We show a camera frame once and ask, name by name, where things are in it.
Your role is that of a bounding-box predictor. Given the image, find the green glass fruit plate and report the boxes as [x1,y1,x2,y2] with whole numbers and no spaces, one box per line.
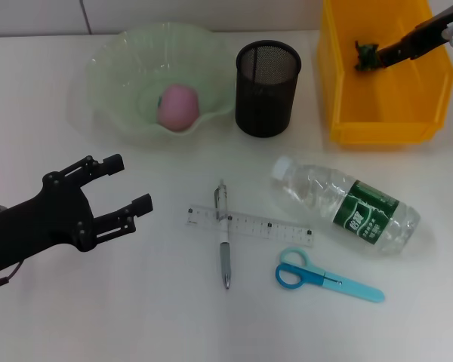
[83,21,236,146]

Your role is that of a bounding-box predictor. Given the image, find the clear green-label water bottle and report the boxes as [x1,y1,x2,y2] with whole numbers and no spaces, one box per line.
[270,155,421,257]

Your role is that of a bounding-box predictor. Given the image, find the pink peach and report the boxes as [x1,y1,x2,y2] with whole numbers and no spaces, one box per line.
[156,83,200,132]

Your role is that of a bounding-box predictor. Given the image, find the black mesh pen holder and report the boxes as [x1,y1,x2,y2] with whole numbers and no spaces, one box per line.
[234,40,302,139]

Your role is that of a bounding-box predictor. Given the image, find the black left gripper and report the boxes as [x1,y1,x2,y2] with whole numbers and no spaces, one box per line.
[0,153,154,273]

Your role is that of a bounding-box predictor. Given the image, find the yellow plastic bin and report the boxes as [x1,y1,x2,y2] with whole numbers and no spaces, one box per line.
[316,0,453,146]

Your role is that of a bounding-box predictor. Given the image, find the clear plastic ruler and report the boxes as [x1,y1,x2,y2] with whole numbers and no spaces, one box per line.
[183,203,313,248]

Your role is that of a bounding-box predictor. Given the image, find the blue scissors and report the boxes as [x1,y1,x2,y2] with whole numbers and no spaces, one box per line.
[274,247,386,304]

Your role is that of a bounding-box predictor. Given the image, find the green plastic wrapper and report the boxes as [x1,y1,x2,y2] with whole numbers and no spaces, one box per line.
[353,40,381,73]

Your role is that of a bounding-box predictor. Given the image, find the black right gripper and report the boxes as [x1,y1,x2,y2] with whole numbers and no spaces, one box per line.
[376,0,453,69]

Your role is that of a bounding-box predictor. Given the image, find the white silver ballpoint pen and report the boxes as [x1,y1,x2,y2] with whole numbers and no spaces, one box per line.
[213,179,233,290]

